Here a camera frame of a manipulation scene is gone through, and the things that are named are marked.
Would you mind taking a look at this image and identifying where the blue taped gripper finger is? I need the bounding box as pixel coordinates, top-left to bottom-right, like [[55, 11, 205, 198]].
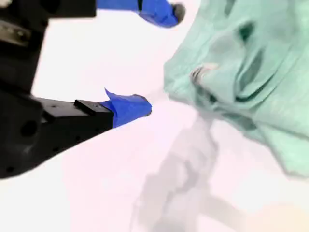
[[36, 87, 153, 166], [49, 0, 187, 28]]

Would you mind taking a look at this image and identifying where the pale green T-shirt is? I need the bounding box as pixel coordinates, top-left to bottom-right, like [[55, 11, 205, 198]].
[[163, 0, 309, 180]]

